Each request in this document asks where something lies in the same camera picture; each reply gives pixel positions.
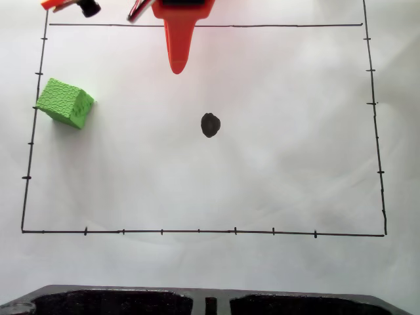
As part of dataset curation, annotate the black moulded plastic frame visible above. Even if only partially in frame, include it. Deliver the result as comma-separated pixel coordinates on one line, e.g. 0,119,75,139
0,284,420,315

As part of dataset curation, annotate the green textured foam block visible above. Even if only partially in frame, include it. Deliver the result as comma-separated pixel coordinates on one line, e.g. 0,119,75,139
35,77,96,130

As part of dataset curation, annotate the red white black servo cable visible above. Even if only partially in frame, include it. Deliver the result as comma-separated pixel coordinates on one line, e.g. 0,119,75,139
127,0,156,24

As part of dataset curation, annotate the black dot mark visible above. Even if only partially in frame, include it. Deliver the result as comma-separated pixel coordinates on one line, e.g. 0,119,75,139
200,112,222,139

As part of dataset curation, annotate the white paper sheet with rectangle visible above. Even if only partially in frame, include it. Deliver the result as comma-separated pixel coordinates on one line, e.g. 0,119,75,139
0,0,420,298

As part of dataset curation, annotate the orange gripper camera mount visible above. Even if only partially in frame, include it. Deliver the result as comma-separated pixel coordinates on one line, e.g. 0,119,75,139
41,0,102,18

